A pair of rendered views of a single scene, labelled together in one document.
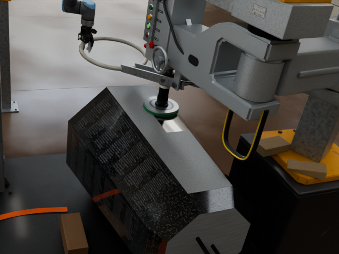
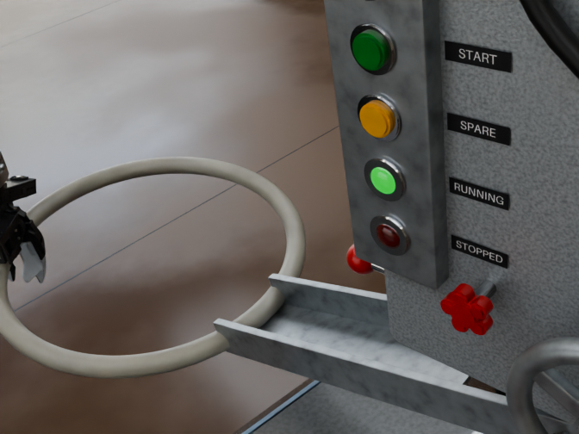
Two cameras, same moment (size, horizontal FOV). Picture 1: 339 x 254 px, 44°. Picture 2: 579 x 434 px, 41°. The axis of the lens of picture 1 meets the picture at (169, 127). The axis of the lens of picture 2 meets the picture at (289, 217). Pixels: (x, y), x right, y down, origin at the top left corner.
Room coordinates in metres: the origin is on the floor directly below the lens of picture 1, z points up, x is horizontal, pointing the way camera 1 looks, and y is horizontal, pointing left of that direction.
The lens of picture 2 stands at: (1.78, 0.32, 1.63)
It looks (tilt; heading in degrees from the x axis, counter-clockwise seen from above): 35 degrees down; 357
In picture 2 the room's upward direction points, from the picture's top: 10 degrees counter-clockwise
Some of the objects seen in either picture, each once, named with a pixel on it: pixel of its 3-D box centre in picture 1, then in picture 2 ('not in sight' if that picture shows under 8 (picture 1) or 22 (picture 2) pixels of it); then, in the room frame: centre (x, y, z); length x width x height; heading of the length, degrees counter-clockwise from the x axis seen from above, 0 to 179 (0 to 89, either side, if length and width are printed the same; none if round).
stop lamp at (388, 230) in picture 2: not in sight; (389, 234); (2.25, 0.22, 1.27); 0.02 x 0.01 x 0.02; 39
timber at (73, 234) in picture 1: (73, 237); not in sight; (1.83, 0.45, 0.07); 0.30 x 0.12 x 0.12; 26
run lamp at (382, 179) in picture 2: not in sight; (384, 179); (2.25, 0.22, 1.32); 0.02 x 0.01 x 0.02; 39
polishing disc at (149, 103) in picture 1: (161, 105); not in sight; (2.27, 0.07, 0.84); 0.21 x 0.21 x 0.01
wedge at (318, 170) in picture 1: (306, 166); not in sight; (1.95, -0.78, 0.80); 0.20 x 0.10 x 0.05; 79
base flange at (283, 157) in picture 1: (308, 152); not in sight; (2.17, -0.85, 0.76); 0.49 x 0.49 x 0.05; 28
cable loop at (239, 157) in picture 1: (241, 129); not in sight; (1.76, -0.34, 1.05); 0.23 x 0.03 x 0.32; 39
